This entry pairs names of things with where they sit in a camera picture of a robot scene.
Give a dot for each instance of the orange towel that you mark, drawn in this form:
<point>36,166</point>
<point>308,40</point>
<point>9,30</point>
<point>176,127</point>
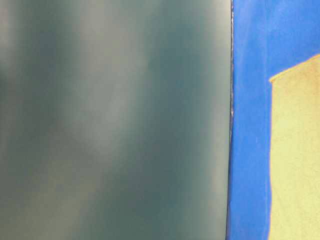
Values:
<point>295,153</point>

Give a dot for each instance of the blue tablecloth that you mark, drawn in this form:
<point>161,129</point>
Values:
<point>268,37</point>

